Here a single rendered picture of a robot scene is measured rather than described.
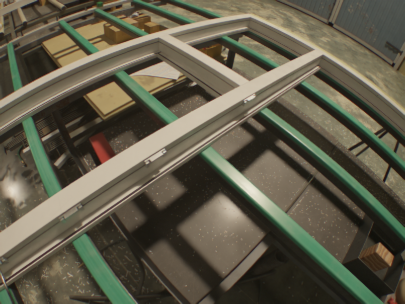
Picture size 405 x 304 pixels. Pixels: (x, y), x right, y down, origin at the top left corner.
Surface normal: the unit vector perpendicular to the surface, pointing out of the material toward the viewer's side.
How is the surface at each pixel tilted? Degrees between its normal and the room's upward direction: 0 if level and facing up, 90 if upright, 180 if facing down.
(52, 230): 90
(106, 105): 0
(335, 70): 90
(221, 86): 90
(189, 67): 90
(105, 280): 0
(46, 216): 0
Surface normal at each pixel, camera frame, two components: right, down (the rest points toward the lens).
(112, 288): 0.11, -0.61
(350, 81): -0.72, 0.50
